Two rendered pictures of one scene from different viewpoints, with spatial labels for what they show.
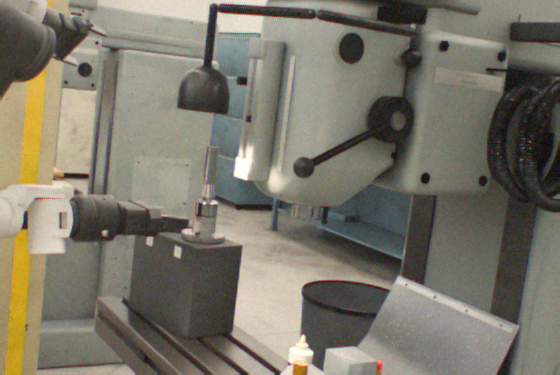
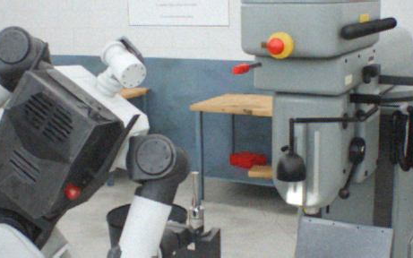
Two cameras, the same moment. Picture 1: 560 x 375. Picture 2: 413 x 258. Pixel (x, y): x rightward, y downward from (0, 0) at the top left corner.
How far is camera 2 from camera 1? 114 cm
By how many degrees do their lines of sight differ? 28
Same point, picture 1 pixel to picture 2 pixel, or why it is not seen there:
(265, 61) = (303, 138)
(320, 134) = (337, 170)
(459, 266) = (346, 203)
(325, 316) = not seen: hidden behind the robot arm
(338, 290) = (124, 212)
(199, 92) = (298, 171)
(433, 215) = not seen: hidden behind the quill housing
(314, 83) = (332, 144)
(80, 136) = not seen: outside the picture
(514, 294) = (387, 213)
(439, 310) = (339, 230)
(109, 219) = (175, 243)
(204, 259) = (211, 245)
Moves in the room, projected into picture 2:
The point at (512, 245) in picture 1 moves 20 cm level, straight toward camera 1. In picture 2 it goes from (382, 188) to (411, 207)
